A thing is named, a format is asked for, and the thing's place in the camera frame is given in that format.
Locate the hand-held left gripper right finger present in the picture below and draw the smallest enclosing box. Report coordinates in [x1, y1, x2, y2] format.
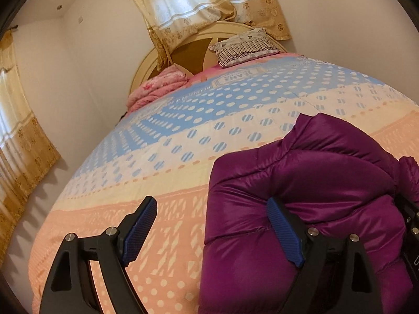
[267, 197, 380, 314]

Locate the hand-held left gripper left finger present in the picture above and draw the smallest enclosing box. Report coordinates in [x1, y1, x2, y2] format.
[39, 196, 158, 314]

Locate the purple down jacket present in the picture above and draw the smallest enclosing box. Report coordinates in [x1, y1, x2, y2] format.
[198, 113, 419, 314]

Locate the dotted pastel bed quilt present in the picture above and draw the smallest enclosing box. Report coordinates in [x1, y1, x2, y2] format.
[28, 52, 419, 314]

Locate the pink folded blanket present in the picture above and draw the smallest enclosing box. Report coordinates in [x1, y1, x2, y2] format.
[126, 65, 191, 116]

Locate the beige floral side curtain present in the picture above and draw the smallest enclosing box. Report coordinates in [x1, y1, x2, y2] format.
[0, 28, 62, 236]

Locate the grey patterned pillow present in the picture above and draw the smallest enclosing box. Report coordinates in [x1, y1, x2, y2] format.
[208, 28, 281, 69]

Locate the cream wooden headboard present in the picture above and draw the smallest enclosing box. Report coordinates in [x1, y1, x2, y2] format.
[129, 20, 279, 99]

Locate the beige floral window curtain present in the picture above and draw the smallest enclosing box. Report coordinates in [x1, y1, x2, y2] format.
[116, 0, 293, 72]

